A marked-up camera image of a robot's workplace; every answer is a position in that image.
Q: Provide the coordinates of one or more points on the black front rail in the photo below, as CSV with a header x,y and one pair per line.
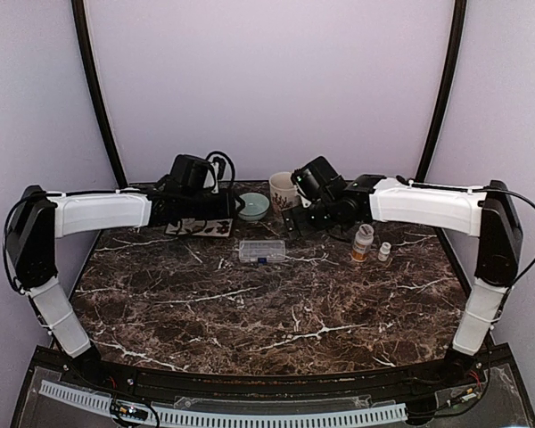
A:
x,y
406,382

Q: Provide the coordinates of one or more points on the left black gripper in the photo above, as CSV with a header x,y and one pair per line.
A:
x,y
226,209

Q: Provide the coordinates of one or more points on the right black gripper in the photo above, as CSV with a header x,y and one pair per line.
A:
x,y
305,227

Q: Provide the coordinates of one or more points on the white slotted cable duct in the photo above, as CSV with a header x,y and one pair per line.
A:
x,y
192,412

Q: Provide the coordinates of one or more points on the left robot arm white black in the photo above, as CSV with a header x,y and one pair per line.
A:
x,y
31,228

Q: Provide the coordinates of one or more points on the clear plastic pill organizer box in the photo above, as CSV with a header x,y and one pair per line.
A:
x,y
250,250

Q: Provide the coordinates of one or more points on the black frame post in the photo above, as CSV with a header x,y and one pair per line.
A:
x,y
446,83
95,91

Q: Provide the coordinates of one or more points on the right teal ceramic bowl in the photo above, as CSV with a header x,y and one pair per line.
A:
x,y
255,207

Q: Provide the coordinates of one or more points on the cream mug with coral pattern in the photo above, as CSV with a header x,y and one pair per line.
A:
x,y
283,192

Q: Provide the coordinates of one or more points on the square floral ceramic plate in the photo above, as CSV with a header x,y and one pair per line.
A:
x,y
202,228

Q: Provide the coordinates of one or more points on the left black frame post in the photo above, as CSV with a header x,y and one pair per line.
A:
x,y
95,91

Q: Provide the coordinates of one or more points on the right black frame post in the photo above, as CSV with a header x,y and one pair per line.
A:
x,y
446,83

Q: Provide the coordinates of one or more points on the large orange label pill bottle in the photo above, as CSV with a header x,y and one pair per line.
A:
x,y
362,242

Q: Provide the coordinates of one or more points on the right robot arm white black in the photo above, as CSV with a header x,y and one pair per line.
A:
x,y
485,212

